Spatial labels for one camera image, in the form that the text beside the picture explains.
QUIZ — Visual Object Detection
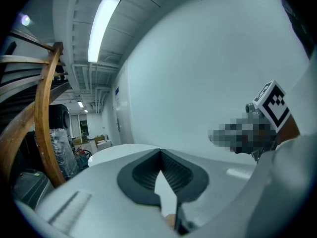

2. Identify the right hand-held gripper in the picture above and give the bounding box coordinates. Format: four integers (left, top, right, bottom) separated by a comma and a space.
209, 80, 291, 162

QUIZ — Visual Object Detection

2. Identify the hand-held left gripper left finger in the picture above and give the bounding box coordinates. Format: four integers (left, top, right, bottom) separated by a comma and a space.
14, 147, 174, 238

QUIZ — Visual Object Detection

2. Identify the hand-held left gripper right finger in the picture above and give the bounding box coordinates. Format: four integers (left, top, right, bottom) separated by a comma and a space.
160, 147, 258, 235

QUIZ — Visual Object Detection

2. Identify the person's right forearm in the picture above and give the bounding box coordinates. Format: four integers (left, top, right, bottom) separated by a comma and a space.
276, 115, 301, 146

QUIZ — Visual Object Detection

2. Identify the red fire extinguisher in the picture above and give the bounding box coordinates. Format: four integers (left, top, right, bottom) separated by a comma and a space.
73, 146, 93, 159

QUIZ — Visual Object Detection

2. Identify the plastic-wrapped pallet load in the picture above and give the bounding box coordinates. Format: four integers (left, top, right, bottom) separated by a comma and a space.
49, 128, 80, 179

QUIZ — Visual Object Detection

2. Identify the black plastic case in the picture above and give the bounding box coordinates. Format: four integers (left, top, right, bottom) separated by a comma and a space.
13, 171, 55, 208

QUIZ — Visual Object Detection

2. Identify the white door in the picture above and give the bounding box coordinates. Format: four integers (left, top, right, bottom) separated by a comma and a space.
113, 82, 131, 146

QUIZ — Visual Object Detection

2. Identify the black speaker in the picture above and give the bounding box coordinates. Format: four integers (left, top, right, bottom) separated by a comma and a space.
49, 104, 70, 130

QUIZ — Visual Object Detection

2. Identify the wooden stair railing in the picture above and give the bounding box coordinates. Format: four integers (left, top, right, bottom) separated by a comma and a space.
0, 30, 73, 191

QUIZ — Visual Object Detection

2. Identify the long ceiling light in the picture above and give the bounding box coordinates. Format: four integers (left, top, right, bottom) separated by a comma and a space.
87, 0, 122, 63

